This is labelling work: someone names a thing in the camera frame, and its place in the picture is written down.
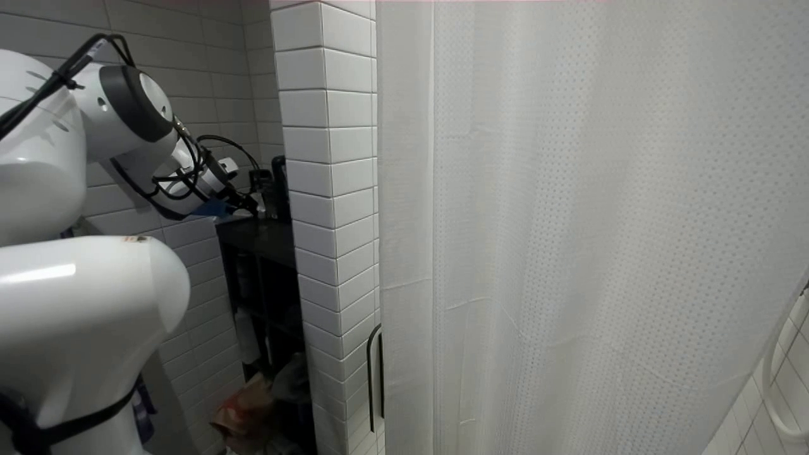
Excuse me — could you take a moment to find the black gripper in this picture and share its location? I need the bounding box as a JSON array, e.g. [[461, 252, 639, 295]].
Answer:
[[213, 180, 262, 217]]

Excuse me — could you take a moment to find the black bottle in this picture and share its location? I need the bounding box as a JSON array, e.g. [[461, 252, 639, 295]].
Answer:
[[247, 166, 274, 217]]

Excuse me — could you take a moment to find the tall dark green bottle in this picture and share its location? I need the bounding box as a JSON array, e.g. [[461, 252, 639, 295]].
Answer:
[[267, 154, 290, 219]]

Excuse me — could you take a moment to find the slim pale bottle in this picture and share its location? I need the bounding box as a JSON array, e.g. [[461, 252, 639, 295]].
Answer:
[[232, 305, 260, 369]]

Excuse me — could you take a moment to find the white shower curtain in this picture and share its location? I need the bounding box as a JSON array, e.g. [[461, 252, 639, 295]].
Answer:
[[373, 0, 809, 455]]

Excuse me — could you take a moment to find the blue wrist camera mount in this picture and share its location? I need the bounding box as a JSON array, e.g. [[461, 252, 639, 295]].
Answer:
[[171, 190, 229, 222]]

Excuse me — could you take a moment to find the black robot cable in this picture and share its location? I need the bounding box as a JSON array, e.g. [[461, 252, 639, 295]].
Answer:
[[0, 30, 262, 213]]

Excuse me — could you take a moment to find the black door handle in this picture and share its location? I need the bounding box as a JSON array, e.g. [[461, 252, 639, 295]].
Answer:
[[363, 322, 389, 434]]

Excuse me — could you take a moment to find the blue strap tag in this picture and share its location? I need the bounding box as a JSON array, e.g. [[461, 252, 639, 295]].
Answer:
[[131, 382, 159, 446]]

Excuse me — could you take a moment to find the black strap on robot base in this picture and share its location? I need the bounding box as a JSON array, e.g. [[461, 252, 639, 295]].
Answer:
[[0, 377, 147, 455]]

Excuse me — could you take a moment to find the white wall grab bar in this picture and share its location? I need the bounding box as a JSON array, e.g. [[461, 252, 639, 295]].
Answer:
[[759, 275, 809, 446]]

